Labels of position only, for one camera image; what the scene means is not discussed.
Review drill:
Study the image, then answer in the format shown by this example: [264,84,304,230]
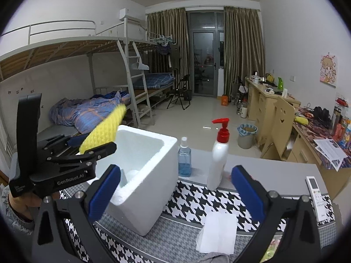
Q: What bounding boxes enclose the grey jacket forearm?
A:
[1,186,34,256]

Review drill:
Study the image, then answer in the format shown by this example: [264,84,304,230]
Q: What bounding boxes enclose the group of toiletry bottles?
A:
[331,95,350,150]

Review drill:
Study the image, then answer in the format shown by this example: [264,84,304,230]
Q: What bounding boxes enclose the white remote control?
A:
[306,176,333,223]

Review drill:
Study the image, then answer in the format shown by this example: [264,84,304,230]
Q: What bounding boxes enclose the white styrofoam box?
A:
[96,125,178,236]

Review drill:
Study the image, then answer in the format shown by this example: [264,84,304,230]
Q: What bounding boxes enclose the white metal bunk bed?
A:
[1,18,170,137]

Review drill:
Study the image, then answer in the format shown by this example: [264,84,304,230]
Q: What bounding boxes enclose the wooden desk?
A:
[245,78,350,199]

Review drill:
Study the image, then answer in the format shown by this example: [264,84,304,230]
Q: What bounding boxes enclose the person's left hand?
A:
[8,191,61,222]

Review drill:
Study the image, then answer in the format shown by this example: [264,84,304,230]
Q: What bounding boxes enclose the white air conditioner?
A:
[119,8,145,24]

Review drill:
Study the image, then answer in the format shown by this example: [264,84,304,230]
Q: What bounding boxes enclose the yellow foam fruit net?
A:
[79,104,127,154]

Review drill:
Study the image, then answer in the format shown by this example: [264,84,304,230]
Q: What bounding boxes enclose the white pump lotion bottle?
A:
[206,117,230,191]

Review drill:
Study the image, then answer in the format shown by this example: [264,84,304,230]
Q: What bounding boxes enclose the black folding chair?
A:
[167,74,192,110]

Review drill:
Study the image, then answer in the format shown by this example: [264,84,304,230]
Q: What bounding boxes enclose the wooden smiley chair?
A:
[261,97,295,161]

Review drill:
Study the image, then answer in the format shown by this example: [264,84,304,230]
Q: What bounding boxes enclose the brown curtains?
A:
[146,6,265,97]

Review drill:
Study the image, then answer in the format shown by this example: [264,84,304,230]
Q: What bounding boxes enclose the blue plaid blanket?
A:
[49,91,130,134]

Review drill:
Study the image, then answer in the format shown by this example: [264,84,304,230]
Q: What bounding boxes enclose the anime girl poster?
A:
[319,53,337,87]

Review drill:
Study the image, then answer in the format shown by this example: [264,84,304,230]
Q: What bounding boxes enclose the white tissue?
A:
[196,211,238,255]

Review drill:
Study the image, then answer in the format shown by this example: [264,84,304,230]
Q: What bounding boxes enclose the printed paper sheets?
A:
[314,138,347,171]

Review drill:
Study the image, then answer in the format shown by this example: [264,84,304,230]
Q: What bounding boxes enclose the glass balcony door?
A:
[187,10,224,97]

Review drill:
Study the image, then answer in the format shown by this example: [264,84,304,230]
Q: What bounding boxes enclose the blue spray bottle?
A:
[178,137,192,178]

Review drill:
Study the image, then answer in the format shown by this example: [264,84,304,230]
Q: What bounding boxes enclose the grey sock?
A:
[197,252,230,263]

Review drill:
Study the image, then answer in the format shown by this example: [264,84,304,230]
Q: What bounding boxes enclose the orange floor container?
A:
[221,95,228,106]

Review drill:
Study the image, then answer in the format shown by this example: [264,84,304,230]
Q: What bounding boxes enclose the blue rimmed waste bin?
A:
[237,124,258,149]

